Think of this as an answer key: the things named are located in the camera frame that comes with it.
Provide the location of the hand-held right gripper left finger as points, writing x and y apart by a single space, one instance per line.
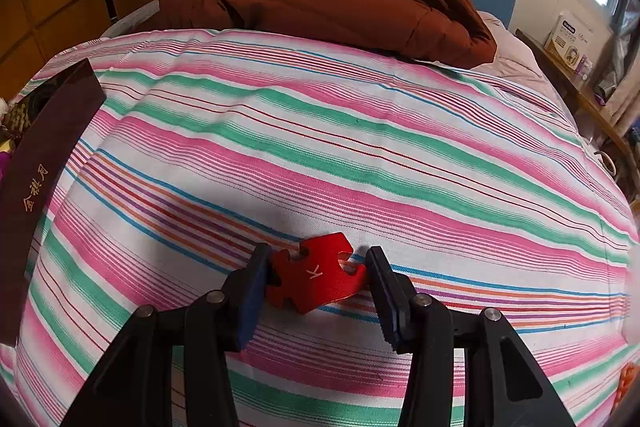
252 302

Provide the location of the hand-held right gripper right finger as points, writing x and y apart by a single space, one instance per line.
385 307

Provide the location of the red puzzle block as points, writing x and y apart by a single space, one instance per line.
315 277

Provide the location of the rectangular metal tin box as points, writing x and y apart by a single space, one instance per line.
35 167

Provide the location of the orange lattice toy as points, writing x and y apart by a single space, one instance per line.
627 384

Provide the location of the pink pillow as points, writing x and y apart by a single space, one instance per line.
510 52

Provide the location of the wooden bedside table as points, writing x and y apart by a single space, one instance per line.
590 107

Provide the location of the brown quilt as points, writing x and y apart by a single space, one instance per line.
325 7

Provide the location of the small purple box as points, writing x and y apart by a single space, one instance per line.
584 67

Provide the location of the white cardboard box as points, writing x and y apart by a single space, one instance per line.
567 39

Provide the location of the beige curtain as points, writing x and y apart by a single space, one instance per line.
625 82

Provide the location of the white bed rail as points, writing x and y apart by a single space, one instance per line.
130 19

